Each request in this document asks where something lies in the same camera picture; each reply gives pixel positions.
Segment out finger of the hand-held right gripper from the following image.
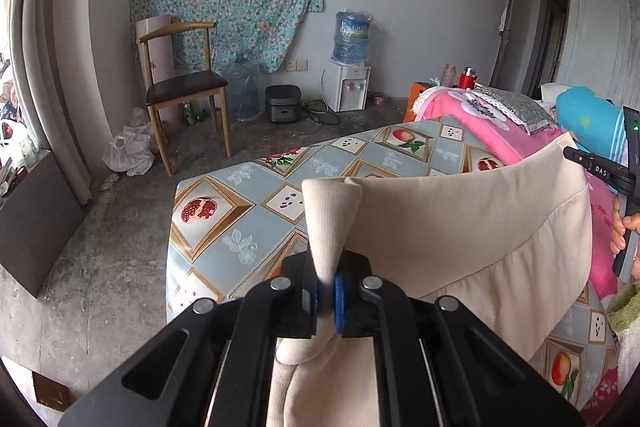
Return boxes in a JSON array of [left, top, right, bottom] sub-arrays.
[[562, 146, 597, 174]]

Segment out pink floral blanket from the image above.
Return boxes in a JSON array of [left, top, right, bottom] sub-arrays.
[[402, 84, 640, 425]]

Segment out white plastic bag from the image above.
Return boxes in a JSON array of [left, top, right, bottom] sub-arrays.
[[102, 107, 157, 178]]

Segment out empty clear water jug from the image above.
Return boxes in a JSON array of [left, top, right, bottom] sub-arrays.
[[220, 54, 261, 122]]

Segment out white water dispenser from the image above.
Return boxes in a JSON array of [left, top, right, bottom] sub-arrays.
[[322, 59, 372, 112]]

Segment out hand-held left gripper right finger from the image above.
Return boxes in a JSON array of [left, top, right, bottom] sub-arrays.
[[331, 251, 586, 427]]

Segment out brown cardboard piece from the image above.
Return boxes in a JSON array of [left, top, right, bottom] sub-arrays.
[[32, 372, 69, 413]]

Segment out beige zip jacket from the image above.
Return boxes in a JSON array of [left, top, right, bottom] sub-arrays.
[[265, 132, 596, 427]]

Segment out blue pillow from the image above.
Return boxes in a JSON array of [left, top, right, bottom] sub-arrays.
[[555, 87, 631, 168]]

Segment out black power cable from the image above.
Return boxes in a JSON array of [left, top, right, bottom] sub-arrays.
[[300, 99, 342, 126]]

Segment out white door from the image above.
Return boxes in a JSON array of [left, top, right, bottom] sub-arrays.
[[552, 0, 638, 105]]

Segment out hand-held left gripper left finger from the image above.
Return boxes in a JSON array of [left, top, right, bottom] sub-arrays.
[[60, 252, 321, 427]]

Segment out person's right forearm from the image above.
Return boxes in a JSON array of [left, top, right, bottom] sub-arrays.
[[606, 279, 640, 400]]

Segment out person's right hand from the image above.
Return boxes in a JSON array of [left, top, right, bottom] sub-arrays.
[[609, 198, 640, 254]]

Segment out pile of windowsill clutter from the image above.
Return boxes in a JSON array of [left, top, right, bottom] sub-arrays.
[[0, 52, 43, 200]]

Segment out dark rice cooker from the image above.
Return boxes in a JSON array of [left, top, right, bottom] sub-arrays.
[[265, 85, 302, 124]]

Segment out grey curtain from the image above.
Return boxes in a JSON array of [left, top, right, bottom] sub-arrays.
[[10, 0, 116, 208]]

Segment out fruit print tablecloth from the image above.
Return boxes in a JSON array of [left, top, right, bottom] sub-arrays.
[[165, 114, 623, 413]]

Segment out dark flat board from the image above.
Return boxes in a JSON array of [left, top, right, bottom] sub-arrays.
[[0, 150, 86, 299]]

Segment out orange box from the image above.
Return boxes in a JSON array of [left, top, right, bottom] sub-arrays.
[[404, 81, 441, 122]]

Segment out wooden chair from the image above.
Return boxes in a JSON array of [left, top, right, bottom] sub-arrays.
[[136, 21, 233, 178]]

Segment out silver lace-edged cushion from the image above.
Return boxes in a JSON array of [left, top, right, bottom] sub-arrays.
[[462, 86, 558, 135]]

